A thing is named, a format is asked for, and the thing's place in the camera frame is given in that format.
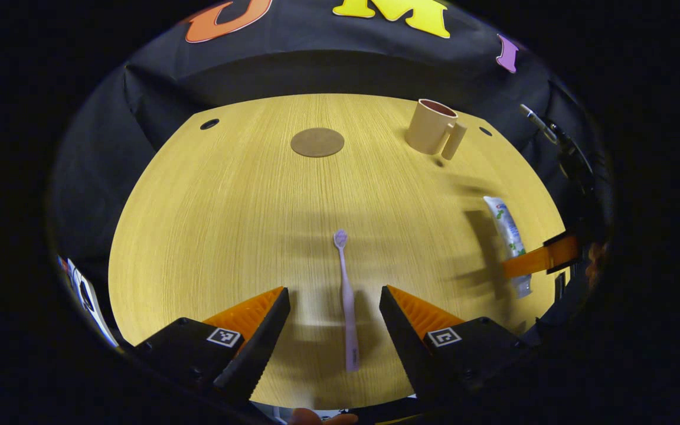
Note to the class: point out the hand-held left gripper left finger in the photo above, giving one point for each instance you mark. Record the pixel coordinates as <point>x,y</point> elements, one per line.
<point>254,354</point>

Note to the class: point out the beige cup with brown inside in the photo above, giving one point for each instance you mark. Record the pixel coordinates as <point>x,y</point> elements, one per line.
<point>430,130</point>

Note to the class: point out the black stand with grey rod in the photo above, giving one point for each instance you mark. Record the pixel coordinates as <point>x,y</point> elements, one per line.
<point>570,153</point>

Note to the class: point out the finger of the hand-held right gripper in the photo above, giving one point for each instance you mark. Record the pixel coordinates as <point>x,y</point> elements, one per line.
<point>543,258</point>

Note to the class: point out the black backdrop cloth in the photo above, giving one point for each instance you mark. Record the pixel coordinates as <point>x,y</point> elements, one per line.
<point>316,71</point>

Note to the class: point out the round brown coaster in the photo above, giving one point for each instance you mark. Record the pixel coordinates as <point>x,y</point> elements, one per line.
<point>317,142</point>

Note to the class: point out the pale purple toothbrush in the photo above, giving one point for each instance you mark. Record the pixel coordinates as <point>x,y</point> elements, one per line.
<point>347,295</point>

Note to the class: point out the white and blue equipment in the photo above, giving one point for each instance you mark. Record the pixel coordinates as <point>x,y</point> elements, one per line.
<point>83,292</point>

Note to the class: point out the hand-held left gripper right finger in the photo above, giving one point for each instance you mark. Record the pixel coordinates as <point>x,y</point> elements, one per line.
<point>405,342</point>

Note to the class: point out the white toothpaste tube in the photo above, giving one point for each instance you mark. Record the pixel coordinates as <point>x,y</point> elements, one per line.
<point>508,230</point>

